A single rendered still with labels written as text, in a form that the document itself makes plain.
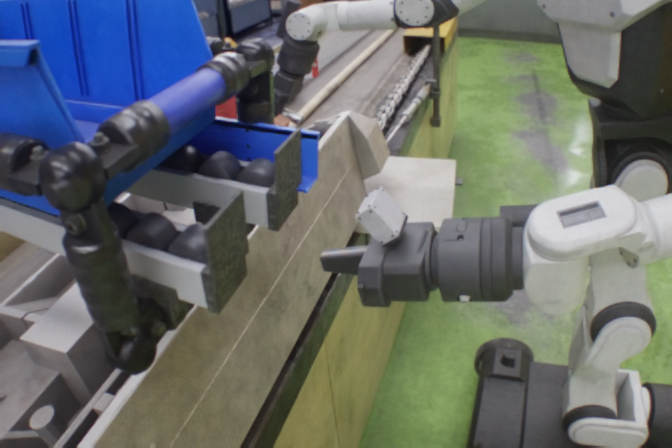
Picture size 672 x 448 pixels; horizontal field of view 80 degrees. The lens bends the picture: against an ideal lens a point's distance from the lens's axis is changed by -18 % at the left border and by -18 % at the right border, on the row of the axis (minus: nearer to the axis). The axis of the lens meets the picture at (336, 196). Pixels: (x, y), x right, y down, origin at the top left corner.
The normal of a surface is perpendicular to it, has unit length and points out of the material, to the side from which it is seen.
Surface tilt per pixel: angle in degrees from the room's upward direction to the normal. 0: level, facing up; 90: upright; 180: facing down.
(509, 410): 0
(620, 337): 90
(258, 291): 80
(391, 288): 90
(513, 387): 0
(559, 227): 18
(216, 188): 90
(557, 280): 105
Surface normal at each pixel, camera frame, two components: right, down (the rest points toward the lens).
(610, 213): -0.30, -0.70
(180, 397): 0.92, -0.04
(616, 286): -0.33, 0.50
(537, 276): -0.24, 0.71
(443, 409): -0.07, -0.86
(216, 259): 0.95, 0.18
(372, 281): -0.39, -0.25
